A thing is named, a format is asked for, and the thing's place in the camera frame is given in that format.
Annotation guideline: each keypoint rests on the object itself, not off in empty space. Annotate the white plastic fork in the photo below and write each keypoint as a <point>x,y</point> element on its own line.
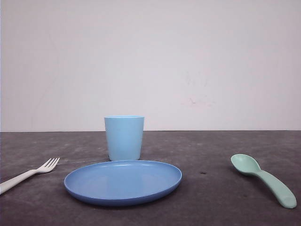
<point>47,167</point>

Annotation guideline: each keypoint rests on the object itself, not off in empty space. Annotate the light blue plastic cup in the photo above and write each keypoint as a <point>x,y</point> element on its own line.
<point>124,134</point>

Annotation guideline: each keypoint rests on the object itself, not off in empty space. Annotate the mint green plastic spoon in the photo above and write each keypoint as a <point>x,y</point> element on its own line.
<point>247,165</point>

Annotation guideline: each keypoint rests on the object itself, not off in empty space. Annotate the blue plastic plate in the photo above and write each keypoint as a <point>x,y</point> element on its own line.
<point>123,183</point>

